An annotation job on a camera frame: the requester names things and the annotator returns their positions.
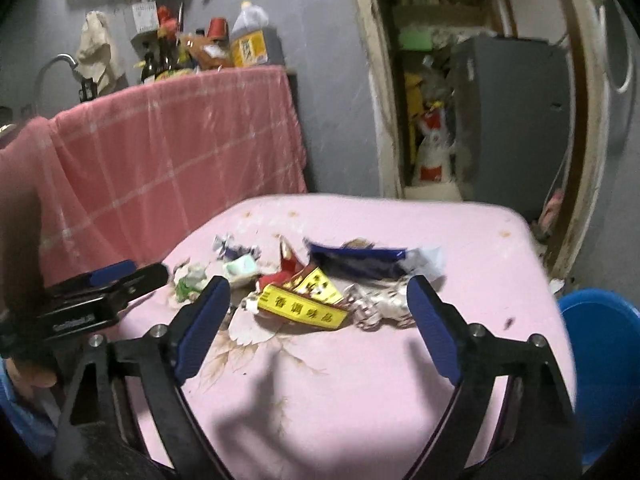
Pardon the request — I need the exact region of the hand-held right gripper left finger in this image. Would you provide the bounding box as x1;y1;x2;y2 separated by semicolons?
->
52;275;236;480

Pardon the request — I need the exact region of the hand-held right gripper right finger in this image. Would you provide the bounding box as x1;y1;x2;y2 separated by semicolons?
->
405;275;583;480

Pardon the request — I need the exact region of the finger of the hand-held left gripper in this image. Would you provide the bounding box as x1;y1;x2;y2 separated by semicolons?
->
102;262;169;311
47;260;139;297

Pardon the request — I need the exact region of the white plastic wrapper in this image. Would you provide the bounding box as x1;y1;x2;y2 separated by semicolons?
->
400;246;447;283

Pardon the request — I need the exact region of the dark blue snack wrapper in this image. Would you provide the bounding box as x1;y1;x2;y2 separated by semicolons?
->
304;239;411;281

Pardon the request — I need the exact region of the red wrapper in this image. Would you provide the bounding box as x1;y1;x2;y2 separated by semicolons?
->
260;235;313;291

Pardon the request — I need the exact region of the blue plastic bucket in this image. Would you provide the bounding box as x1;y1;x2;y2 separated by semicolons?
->
557;287;640;468

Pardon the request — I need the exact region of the person's left hand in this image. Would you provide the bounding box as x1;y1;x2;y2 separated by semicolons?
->
7;349;63;389

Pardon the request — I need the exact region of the green and white crumpled wrapper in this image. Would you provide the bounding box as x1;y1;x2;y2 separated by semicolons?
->
172;260;211;303

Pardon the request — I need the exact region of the silver crumpled wrapper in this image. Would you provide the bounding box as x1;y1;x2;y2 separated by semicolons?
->
345;280;416;331

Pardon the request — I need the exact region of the white and green packet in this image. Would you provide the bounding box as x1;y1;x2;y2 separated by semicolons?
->
222;254;261;281

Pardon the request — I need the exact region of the blue and white crumpled wrapper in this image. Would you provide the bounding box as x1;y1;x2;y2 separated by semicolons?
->
212;232;263;261

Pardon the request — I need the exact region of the yellow seasoning packet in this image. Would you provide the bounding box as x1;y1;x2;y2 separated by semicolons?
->
256;267;351;331

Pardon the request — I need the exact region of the pink floral tablecloth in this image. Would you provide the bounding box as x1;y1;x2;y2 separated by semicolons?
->
117;194;578;480

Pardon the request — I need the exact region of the blue cloth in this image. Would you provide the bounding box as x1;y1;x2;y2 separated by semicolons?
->
0;360;57;456

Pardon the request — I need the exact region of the pink checked cloth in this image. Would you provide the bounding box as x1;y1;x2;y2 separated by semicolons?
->
0;65;308;288

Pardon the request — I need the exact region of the pink slipper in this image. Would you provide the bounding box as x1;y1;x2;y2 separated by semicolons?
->
537;190;564;233

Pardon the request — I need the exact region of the white and red sack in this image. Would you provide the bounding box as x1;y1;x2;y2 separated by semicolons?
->
417;110;458;186

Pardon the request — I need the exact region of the dark sauce bottle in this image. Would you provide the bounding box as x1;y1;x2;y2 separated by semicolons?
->
156;35;181;81
140;42;157;86

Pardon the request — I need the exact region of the grey cabinet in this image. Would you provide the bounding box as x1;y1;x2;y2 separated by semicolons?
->
447;35;573;221

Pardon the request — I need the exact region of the metal faucet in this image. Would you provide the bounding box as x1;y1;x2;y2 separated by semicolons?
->
35;54;80;111

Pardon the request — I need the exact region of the beige hanging rag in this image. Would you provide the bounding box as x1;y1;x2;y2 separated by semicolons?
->
76;10;126;96

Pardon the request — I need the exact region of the brown snack bag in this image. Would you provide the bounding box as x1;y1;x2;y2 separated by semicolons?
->
177;32;233;71

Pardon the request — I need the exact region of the yellow bag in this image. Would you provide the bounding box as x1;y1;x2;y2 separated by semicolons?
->
404;72;426;171

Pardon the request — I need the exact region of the white perforated utensil holder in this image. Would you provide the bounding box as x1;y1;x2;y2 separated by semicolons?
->
131;1;160;33

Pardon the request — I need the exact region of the red cup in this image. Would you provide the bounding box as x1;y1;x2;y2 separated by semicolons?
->
206;17;230;45

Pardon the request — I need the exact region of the large cooking oil bottle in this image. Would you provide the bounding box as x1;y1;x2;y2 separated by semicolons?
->
229;1;285;68

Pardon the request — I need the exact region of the green box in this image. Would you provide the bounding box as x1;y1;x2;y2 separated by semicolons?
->
400;27;433;51

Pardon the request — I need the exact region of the white door frame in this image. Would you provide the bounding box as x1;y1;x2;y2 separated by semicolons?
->
347;0;613;281

